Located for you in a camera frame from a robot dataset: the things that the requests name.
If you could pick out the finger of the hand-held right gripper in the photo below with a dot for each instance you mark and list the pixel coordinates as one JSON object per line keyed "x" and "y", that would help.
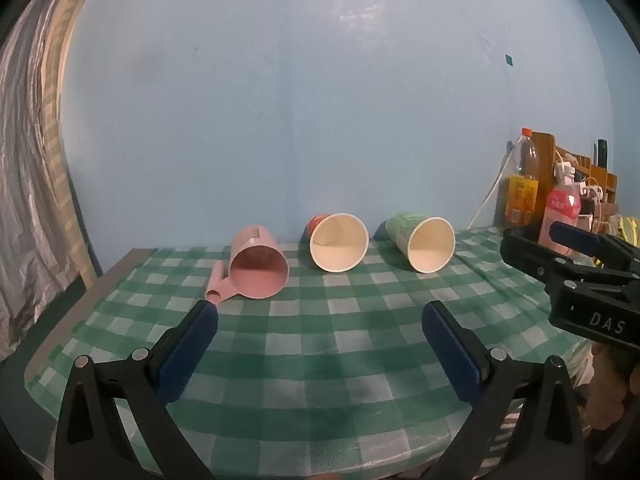
{"x": 530, "y": 252}
{"x": 575, "y": 237}

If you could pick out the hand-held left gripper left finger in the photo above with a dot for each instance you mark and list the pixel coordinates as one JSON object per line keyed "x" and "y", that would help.
{"x": 192, "y": 345}

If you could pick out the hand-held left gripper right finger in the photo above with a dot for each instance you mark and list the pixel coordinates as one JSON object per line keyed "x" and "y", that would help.
{"x": 450, "y": 350}

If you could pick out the green patterned paper cup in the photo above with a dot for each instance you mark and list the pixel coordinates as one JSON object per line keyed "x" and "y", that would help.
{"x": 430, "y": 245}

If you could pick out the red paper cup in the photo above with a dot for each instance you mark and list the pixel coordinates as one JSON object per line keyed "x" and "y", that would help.
{"x": 337, "y": 245}

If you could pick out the person's right hand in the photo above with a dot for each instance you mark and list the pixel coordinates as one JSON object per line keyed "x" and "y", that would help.
{"x": 606, "y": 390}

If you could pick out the pink drink bottle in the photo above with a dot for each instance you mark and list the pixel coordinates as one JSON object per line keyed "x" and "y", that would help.
{"x": 562, "y": 207}

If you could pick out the yellow green cloth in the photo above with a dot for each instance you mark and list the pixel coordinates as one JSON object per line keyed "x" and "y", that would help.
{"x": 631, "y": 230}

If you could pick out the orange drink bottle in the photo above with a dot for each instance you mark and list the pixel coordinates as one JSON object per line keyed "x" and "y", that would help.
{"x": 522, "y": 195}

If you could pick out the wooden rack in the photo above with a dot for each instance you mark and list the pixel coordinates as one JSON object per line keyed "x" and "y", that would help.
{"x": 600, "y": 182}

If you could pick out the white charger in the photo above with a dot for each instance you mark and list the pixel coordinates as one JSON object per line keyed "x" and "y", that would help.
{"x": 564, "y": 169}

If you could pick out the green checked tablecloth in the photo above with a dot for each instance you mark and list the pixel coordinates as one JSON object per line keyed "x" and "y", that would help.
{"x": 325, "y": 360}

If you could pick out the green tape piece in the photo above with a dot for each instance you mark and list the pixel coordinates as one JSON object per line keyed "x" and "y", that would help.
{"x": 509, "y": 60}

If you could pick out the silver foil curtain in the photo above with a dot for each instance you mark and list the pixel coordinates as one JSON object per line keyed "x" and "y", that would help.
{"x": 30, "y": 185}

